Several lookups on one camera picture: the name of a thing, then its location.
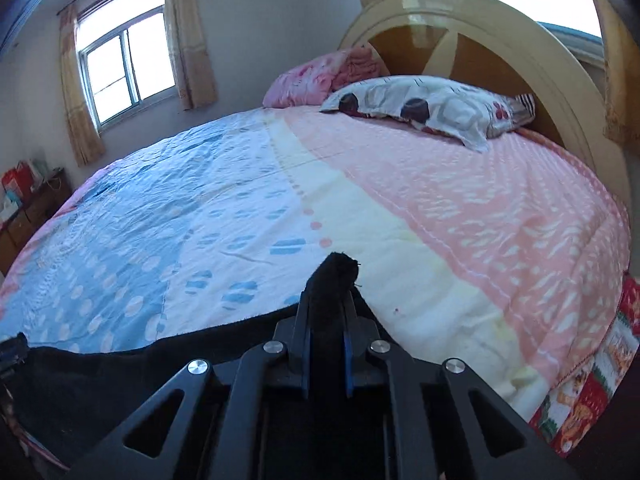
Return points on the wooden arched headboard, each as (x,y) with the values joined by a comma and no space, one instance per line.
(475,60)

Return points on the patterned pillow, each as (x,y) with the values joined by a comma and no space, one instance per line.
(440,105)

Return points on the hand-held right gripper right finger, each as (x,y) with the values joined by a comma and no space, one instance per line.
(348,360)

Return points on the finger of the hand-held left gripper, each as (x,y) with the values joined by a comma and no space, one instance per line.
(10,352)

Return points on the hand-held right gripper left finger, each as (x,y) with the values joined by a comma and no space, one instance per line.
(305,360)

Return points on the bed with pink-blue sheet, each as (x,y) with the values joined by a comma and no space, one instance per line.
(400,210)

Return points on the sliding window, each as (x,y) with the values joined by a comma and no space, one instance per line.
(125,60)

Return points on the wooden desk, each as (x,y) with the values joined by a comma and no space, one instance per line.
(30,215)

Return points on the beige curtain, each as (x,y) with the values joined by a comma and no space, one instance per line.
(190,40)
(80,110)

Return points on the red paper bag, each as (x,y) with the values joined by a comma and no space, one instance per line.
(15,180)

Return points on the yellow curtain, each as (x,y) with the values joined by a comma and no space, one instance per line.
(620,85)

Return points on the red checkered mattress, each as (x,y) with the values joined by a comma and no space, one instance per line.
(590,395)

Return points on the black pants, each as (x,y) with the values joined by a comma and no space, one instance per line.
(330,285)

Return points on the pink floral blanket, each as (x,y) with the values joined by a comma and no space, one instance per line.
(310,80)

